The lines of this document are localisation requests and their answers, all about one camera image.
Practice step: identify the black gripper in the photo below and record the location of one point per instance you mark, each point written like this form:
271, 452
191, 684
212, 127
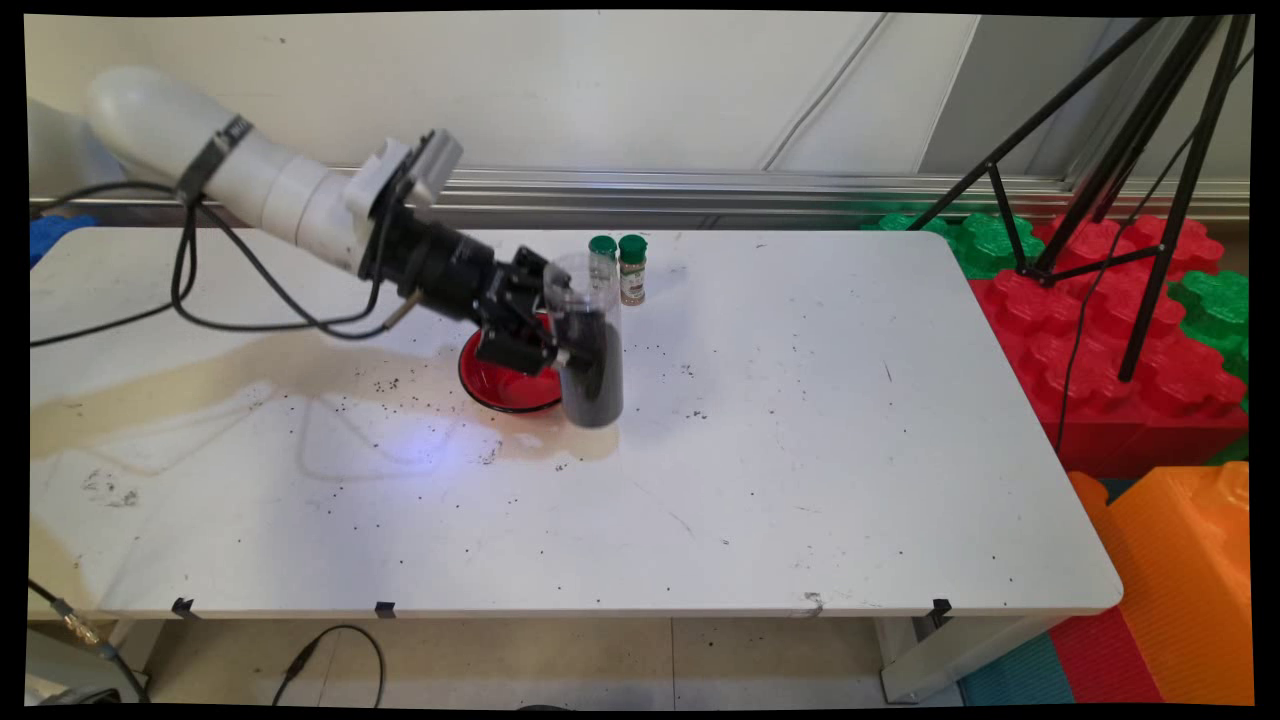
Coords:
440, 270

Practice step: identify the clear jar with black grains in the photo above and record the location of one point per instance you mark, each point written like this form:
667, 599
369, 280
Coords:
595, 370

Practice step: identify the red bowl with black rim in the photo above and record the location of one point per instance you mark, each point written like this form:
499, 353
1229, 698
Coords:
505, 388

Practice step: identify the green capped spice bottle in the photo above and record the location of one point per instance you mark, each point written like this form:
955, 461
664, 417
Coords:
602, 246
633, 272

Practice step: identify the blue object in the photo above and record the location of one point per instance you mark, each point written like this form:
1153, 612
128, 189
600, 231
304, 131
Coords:
60, 238

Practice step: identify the white table leg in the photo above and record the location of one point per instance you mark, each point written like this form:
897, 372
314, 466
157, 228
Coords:
135, 640
950, 655

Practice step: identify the teal floor mat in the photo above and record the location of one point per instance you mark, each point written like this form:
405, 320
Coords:
1015, 675

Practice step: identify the black tripod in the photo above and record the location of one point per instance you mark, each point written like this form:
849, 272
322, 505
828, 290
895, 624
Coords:
1165, 240

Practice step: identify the red floor mat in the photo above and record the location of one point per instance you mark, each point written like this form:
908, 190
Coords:
1105, 660

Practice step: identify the orange foam block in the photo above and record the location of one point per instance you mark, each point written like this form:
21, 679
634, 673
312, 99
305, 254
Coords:
1180, 580

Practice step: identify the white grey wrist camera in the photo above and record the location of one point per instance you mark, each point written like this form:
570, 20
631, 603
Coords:
420, 165

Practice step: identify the aluminium rail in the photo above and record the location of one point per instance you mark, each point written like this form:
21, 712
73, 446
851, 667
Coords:
750, 195

